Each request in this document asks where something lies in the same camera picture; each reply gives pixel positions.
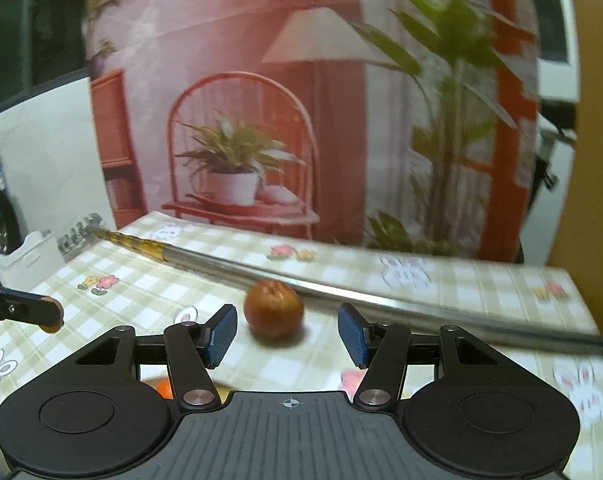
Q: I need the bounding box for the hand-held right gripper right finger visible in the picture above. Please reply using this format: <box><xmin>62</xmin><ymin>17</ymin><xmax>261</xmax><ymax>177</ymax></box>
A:
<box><xmin>337</xmin><ymin>302</ymin><xmax>503</xmax><ymax>414</ymax></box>

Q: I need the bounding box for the wooden board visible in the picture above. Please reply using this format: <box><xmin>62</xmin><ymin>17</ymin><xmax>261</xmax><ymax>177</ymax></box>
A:
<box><xmin>544</xmin><ymin>0</ymin><xmax>603</xmax><ymax>333</ymax></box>

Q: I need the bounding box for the red apple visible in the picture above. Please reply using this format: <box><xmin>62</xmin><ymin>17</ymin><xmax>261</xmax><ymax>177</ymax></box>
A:
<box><xmin>244</xmin><ymin>280</ymin><xmax>305</xmax><ymax>341</ymax></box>

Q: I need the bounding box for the checked bunny print tablecloth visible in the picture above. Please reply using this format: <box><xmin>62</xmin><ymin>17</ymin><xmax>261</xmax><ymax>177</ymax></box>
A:
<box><xmin>0</xmin><ymin>210</ymin><xmax>603</xmax><ymax>431</ymax></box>

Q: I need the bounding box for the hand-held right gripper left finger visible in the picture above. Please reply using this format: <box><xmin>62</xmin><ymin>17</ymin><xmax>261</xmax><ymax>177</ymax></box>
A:
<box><xmin>74</xmin><ymin>303</ymin><xmax>239</xmax><ymax>414</ymax></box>

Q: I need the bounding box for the white panel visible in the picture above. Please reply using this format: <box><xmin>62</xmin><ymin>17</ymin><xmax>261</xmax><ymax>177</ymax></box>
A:
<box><xmin>0</xmin><ymin>74</ymin><xmax>119</xmax><ymax>266</ymax></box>

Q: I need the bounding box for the printed room scene backdrop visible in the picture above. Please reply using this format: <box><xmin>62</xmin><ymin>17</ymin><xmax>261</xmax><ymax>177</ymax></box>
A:
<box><xmin>81</xmin><ymin>0</ymin><xmax>542</xmax><ymax>261</ymax></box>

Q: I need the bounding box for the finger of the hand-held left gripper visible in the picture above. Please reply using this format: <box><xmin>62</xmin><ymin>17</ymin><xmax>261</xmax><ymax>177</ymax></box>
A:
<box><xmin>0</xmin><ymin>280</ymin><xmax>64</xmax><ymax>327</ymax></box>

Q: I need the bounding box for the telescopic metal back scratcher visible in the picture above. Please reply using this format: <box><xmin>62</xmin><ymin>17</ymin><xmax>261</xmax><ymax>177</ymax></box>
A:
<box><xmin>57</xmin><ymin>213</ymin><xmax>603</xmax><ymax>356</ymax></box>

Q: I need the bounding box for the white plastic box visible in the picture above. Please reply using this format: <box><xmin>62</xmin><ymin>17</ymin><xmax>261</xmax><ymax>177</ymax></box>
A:
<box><xmin>0</xmin><ymin>230</ymin><xmax>66</xmax><ymax>288</ymax></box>

